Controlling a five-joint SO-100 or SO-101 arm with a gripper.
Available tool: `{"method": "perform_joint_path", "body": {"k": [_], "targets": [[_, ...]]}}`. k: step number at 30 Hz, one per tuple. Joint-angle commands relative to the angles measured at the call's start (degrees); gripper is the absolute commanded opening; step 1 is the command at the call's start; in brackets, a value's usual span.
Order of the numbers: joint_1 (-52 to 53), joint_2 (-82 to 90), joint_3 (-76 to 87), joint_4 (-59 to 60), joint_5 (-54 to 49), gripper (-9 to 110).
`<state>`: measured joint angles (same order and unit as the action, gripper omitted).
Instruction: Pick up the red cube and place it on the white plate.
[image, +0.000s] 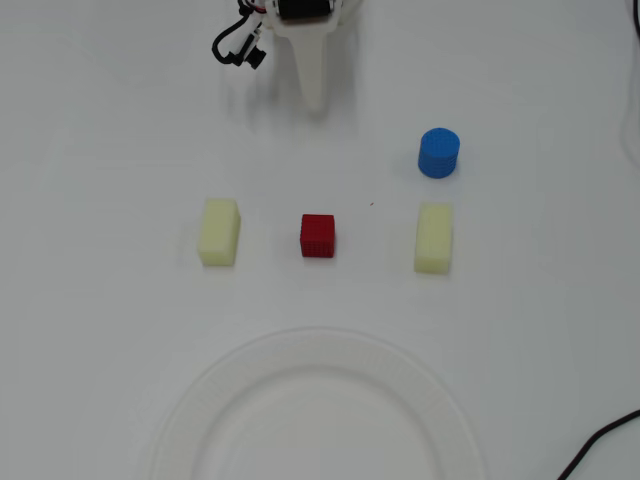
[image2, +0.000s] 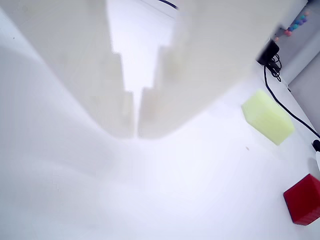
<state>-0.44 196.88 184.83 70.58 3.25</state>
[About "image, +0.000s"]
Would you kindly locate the red cube block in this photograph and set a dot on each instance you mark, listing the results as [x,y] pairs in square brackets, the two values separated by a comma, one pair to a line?
[317,236]

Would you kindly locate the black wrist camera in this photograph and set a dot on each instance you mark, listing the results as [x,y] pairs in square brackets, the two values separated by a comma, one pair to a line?
[254,56]

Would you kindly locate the white paper plate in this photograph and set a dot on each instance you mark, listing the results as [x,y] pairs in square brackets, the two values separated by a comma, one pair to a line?
[320,425]

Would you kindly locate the pale yellow foam block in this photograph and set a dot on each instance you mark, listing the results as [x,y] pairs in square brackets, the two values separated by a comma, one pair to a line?
[433,239]
[219,232]

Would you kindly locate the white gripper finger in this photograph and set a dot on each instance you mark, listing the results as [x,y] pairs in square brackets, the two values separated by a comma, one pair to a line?
[313,70]

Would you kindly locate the blue ribbed cylinder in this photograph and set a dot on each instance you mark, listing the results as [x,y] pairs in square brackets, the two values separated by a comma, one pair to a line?
[438,152]

